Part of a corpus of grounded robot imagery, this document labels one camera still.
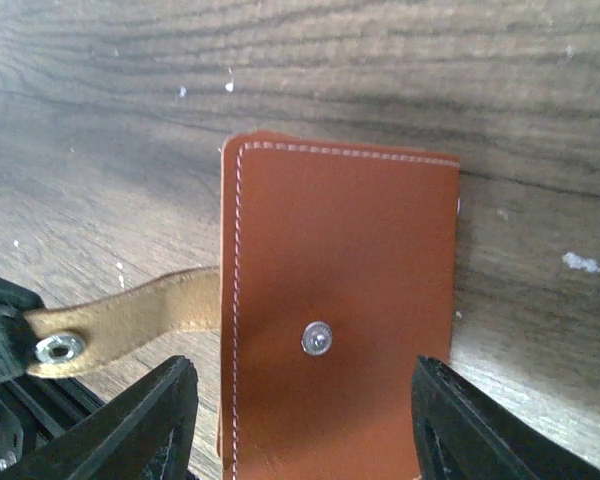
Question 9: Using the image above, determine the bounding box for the black aluminium frame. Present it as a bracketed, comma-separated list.
[0, 269, 106, 476]

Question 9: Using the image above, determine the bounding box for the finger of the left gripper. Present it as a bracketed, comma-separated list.
[0, 277, 44, 384]

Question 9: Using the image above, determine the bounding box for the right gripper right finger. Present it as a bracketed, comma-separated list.
[411, 356, 600, 480]

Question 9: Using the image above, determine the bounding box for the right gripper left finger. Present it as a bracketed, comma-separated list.
[0, 356, 198, 479]

